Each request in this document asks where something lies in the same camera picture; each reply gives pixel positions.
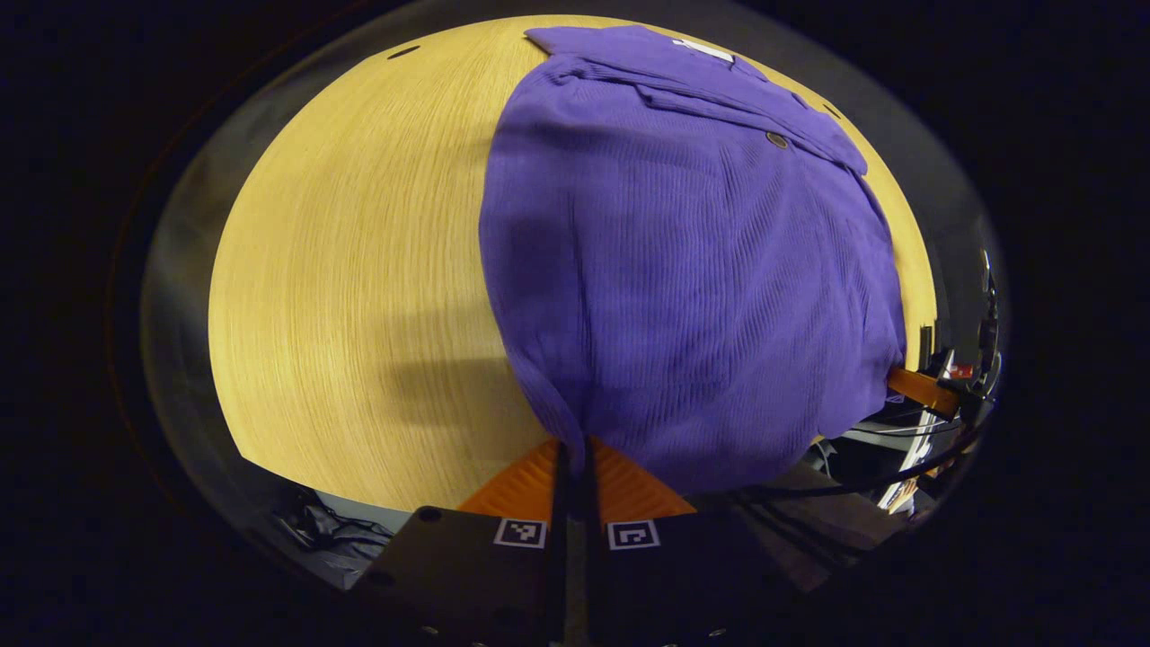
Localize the tangle of dark cables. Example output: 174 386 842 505
270 485 396 576

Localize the long black cable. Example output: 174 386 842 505
732 422 989 504

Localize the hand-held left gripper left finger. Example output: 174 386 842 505
346 439 576 647

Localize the purple collared shirt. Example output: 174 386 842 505
478 24 908 495

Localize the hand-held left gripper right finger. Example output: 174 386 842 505
575 439 809 647

